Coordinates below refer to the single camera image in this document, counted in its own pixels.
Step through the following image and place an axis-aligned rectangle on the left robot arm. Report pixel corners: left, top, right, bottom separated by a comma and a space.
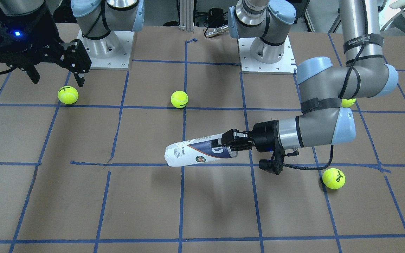
212, 0, 398, 152

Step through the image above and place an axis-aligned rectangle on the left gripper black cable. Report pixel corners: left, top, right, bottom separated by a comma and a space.
282, 0, 370, 171

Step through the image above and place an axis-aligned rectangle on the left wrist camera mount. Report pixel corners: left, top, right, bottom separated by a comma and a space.
258, 148, 299, 175

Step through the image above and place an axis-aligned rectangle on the tennis ball centre front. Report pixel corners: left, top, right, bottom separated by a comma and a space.
171, 91, 188, 109

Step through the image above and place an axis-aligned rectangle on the clear Wilson tennis ball can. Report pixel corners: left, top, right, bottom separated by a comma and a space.
164, 134, 238, 167

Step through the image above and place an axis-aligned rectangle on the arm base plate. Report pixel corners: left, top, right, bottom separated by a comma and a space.
77, 30, 135, 70
237, 37, 297, 75

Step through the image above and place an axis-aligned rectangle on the silver metal cylinder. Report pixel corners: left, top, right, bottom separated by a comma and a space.
204, 25, 229, 38

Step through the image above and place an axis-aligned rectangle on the tennis ball front corner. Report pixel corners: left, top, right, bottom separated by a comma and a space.
341, 99, 356, 108

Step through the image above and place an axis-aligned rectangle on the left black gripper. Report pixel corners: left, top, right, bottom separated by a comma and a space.
211, 120, 280, 152

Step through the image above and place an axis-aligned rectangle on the tennis ball near left gripper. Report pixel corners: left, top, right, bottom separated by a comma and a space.
322, 168, 346, 190

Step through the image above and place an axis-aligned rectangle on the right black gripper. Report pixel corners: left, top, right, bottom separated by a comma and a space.
0, 4, 92, 87

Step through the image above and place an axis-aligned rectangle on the aluminium frame post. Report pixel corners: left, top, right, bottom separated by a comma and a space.
178, 0, 195, 33

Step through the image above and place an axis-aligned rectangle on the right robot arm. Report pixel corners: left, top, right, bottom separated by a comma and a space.
0, 0, 144, 87

